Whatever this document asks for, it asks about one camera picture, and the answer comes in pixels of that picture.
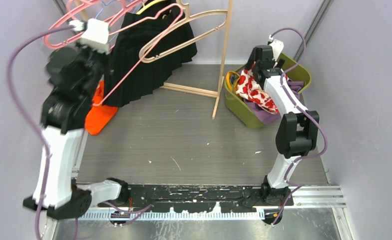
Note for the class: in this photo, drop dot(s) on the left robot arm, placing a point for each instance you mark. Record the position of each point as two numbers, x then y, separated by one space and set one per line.
74 75

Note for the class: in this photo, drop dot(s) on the pink empty hanger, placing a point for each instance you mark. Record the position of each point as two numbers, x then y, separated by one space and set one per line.
69 16

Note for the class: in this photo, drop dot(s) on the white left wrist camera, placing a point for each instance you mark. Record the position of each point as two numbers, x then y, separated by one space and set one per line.
95 34

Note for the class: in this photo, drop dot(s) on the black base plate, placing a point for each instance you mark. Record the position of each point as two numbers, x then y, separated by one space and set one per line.
202 198

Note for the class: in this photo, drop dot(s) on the thin pink wire hanger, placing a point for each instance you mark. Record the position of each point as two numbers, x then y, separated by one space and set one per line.
135 67

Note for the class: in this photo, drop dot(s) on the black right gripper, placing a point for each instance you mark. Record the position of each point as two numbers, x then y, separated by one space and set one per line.
250 62

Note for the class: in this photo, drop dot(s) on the pink plastic hanger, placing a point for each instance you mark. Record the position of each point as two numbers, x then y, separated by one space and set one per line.
128 6

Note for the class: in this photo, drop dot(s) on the cream yellow hanger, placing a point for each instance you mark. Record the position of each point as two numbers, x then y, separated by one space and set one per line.
148 5

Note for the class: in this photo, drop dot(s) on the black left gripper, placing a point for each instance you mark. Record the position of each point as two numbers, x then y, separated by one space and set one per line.
106 57

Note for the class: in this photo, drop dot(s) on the green plastic basket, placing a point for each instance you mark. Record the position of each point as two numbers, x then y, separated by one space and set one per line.
253 116

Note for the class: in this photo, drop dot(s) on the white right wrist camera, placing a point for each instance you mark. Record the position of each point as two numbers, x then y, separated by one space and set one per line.
277 47

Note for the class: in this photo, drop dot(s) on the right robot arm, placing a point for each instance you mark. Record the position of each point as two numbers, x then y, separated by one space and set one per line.
297 132

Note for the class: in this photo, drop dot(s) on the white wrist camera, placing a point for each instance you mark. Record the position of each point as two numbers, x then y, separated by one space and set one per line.
277 47
95 34

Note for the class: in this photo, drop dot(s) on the red white patterned garment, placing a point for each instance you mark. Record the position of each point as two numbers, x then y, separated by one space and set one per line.
249 89

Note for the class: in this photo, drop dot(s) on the orange cloth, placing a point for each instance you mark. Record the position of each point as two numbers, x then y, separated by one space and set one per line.
99 116

